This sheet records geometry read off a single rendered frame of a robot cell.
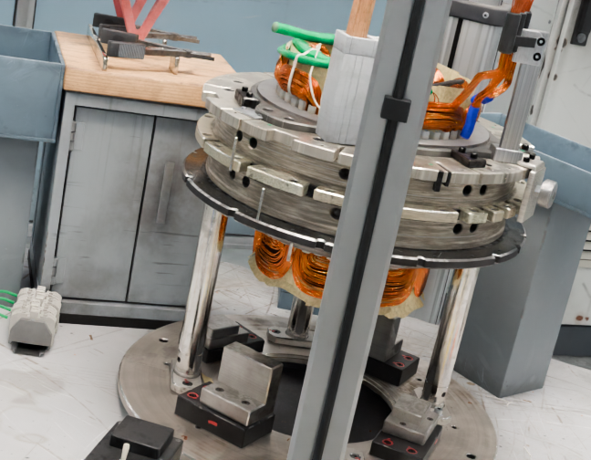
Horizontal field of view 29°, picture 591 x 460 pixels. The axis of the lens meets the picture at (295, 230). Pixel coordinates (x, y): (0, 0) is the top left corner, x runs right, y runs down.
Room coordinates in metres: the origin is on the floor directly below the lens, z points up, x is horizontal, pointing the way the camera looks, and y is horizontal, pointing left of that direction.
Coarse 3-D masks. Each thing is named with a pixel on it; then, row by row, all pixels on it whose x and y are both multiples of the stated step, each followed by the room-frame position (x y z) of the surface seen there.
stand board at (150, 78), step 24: (72, 48) 1.23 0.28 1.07; (72, 72) 1.14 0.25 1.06; (96, 72) 1.14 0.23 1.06; (120, 72) 1.16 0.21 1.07; (144, 72) 1.19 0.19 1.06; (168, 72) 1.21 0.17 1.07; (192, 72) 1.24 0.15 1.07; (216, 72) 1.26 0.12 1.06; (120, 96) 1.15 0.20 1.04; (144, 96) 1.16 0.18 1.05; (168, 96) 1.17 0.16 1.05; (192, 96) 1.18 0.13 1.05
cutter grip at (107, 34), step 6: (102, 30) 1.22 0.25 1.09; (108, 30) 1.22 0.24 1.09; (114, 30) 1.23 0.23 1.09; (102, 36) 1.22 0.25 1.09; (108, 36) 1.22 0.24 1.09; (114, 36) 1.22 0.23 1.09; (120, 36) 1.23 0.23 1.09; (126, 36) 1.23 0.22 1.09; (132, 36) 1.23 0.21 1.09; (138, 36) 1.23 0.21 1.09; (102, 42) 1.22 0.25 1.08; (132, 42) 1.23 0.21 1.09
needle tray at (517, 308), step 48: (576, 144) 1.29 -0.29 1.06; (576, 192) 1.15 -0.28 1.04; (528, 240) 1.20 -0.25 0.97; (576, 240) 1.23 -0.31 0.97; (480, 288) 1.23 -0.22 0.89; (528, 288) 1.19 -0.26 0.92; (480, 336) 1.22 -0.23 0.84; (528, 336) 1.20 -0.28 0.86; (480, 384) 1.21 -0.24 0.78; (528, 384) 1.22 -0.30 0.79
